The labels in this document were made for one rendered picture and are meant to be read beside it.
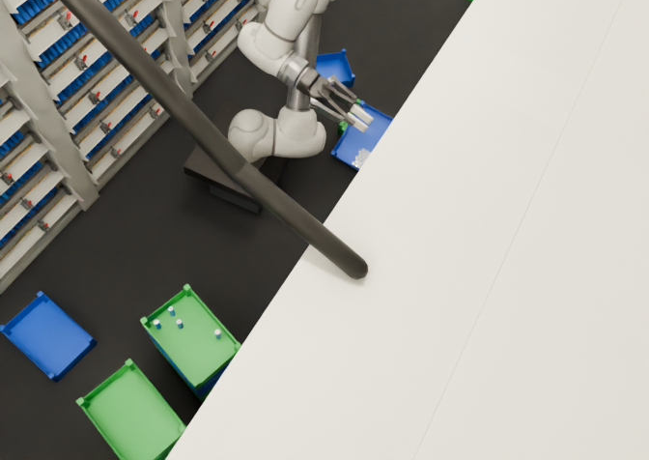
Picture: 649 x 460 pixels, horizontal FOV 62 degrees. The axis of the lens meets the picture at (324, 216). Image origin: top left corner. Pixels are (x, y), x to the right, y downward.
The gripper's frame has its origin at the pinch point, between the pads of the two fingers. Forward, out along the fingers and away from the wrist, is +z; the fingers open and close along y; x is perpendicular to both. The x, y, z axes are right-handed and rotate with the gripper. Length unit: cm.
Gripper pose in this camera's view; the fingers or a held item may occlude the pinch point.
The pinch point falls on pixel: (358, 118)
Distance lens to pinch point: 160.9
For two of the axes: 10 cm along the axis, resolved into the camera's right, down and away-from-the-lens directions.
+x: 3.0, -3.3, -8.9
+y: -5.0, 7.4, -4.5
